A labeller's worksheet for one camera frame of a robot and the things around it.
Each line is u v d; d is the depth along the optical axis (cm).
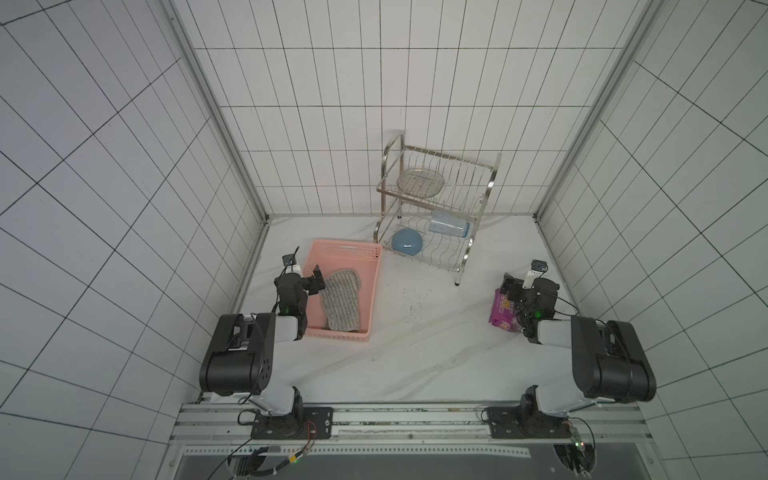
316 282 85
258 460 71
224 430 72
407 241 104
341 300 95
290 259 79
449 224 107
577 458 68
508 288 88
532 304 73
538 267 80
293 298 72
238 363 45
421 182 93
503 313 87
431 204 90
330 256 102
